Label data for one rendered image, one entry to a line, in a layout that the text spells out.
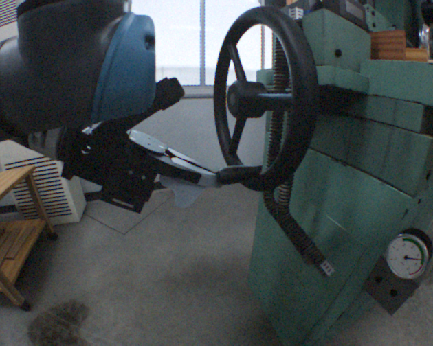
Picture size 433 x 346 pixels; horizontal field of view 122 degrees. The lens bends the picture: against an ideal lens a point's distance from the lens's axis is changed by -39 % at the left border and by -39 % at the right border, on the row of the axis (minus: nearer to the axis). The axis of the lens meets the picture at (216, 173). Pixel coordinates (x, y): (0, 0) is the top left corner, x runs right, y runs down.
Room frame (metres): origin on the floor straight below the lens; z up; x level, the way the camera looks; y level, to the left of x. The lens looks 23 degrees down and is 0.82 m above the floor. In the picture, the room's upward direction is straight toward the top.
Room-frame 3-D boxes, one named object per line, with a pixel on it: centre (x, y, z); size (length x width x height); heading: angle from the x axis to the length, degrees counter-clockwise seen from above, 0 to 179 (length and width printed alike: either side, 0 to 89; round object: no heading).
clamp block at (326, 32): (0.35, -0.19, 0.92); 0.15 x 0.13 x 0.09; 18
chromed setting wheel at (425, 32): (0.34, -0.53, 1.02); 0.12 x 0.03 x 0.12; 108
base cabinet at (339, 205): (0.46, -0.48, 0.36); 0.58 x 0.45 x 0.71; 108
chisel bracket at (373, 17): (0.43, -0.39, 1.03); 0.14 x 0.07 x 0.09; 108
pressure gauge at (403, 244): (0.11, -0.25, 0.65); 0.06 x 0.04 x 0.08; 18
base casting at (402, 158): (0.46, -0.49, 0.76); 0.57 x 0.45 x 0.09; 108
